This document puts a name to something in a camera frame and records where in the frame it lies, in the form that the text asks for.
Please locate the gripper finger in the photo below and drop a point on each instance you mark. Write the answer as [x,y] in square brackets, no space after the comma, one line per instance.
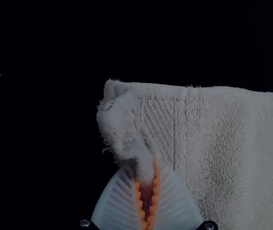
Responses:
[117,203]
[172,203]

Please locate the black mat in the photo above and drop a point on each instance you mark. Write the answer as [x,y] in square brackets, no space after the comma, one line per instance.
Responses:
[54,95]

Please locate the pale towel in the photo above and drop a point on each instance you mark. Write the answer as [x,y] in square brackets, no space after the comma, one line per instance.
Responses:
[222,143]

